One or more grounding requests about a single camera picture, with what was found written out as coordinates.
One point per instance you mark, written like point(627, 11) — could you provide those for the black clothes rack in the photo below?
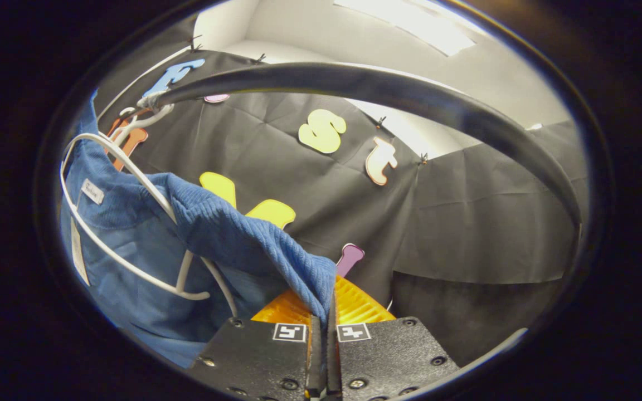
point(410, 89)

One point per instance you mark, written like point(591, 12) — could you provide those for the white clothes hanger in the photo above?
point(148, 121)
point(185, 273)

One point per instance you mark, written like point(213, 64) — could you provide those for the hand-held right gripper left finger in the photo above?
point(259, 356)

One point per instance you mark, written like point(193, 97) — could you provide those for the black backdrop cloth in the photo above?
point(466, 223)

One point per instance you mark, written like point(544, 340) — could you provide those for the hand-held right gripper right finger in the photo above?
point(332, 362)

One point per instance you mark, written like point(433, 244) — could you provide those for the blue jacket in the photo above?
point(232, 228)

